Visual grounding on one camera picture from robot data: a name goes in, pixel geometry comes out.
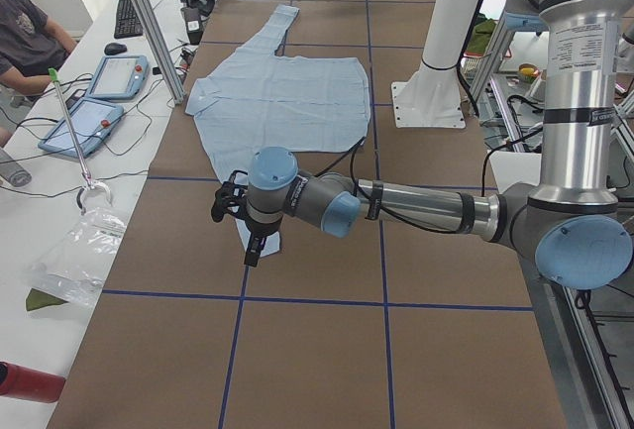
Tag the red bottle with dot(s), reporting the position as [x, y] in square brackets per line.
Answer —
[27, 384]

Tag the aluminium rail frame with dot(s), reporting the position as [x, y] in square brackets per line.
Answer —
[566, 225]

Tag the teach pendant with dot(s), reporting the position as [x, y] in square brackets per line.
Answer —
[93, 121]
[118, 77]

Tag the orange green bowl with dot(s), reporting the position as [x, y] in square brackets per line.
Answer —
[528, 73]

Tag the clear plastic bag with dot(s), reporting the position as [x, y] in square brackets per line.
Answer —
[75, 269]

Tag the green cloth piece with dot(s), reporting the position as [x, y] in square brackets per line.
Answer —
[37, 300]

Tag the black keyboard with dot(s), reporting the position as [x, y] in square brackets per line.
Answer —
[127, 22]

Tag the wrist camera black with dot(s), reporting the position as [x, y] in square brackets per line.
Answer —
[231, 199]

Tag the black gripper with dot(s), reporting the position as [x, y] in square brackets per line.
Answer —
[259, 232]

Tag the black computer mouse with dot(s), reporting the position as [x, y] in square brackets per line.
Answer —
[115, 48]

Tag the light blue button shirt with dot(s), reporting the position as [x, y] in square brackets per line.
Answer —
[256, 110]

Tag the reacher grabber tool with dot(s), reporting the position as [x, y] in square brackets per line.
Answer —
[90, 183]

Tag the aluminium frame post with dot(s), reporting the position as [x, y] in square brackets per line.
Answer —
[159, 49]

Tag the far teach pendant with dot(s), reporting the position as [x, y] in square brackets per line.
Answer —
[118, 77]

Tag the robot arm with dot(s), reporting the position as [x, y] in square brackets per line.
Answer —
[456, 213]

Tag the seated person grey shirt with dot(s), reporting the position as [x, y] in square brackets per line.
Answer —
[31, 44]

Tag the near teach pendant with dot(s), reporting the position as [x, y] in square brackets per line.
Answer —
[93, 121]

